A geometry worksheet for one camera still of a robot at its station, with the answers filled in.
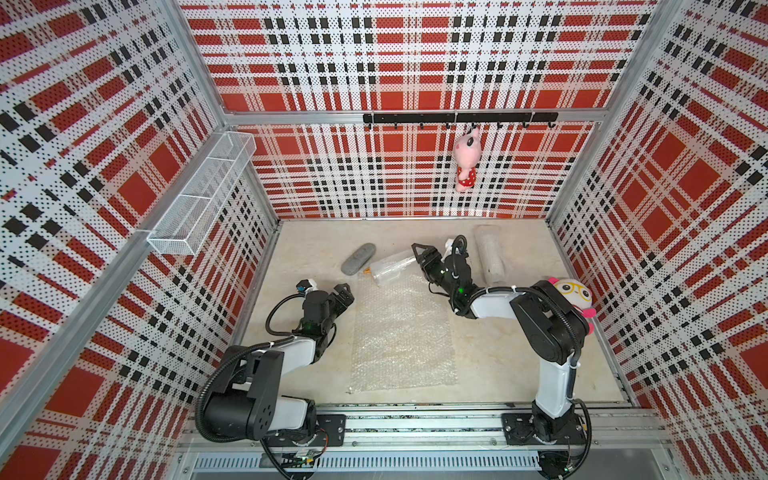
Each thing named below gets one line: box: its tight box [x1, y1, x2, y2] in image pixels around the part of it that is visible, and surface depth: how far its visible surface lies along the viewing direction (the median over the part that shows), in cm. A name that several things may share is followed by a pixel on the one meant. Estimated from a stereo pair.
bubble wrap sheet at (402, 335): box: [348, 272, 458, 394], surface depth 90 cm
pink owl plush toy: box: [548, 277, 597, 335], surface depth 93 cm
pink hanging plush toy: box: [453, 128, 481, 192], surface depth 95 cm
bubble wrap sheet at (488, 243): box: [473, 224, 507, 286], surface depth 106 cm
